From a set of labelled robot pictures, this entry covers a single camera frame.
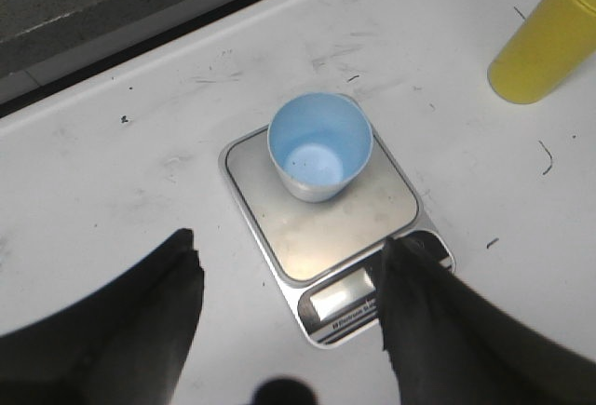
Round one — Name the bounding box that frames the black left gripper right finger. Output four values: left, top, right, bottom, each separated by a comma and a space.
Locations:
377, 237, 595, 404

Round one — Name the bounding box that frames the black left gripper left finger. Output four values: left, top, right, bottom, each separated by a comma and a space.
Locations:
1, 229, 204, 404

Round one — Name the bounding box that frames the light blue plastic cup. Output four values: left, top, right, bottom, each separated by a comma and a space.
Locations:
266, 92, 373, 203

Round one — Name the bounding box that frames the yellow squeeze bottle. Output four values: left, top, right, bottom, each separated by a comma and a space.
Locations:
488, 0, 595, 104

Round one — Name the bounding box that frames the silver electronic kitchen scale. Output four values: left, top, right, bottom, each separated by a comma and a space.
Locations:
219, 128, 455, 348

